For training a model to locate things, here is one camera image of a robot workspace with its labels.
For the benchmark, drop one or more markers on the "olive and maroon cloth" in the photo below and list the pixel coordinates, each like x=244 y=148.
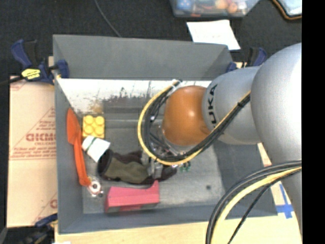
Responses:
x=127 y=170

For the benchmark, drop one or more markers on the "pink flat box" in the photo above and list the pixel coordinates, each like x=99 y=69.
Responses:
x=132 y=198

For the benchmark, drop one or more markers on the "white paper cup, green stripe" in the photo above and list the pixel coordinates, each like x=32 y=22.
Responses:
x=96 y=147

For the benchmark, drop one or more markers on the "yellow studded toy block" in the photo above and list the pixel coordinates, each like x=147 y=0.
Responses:
x=93 y=126

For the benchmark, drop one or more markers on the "orange plastic toy shovel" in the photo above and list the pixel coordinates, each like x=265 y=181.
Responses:
x=76 y=138

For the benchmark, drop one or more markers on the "grey metal bin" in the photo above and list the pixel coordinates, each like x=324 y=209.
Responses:
x=142 y=60

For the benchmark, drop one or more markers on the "brown cardboard board, red print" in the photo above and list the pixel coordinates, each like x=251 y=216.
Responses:
x=30 y=177

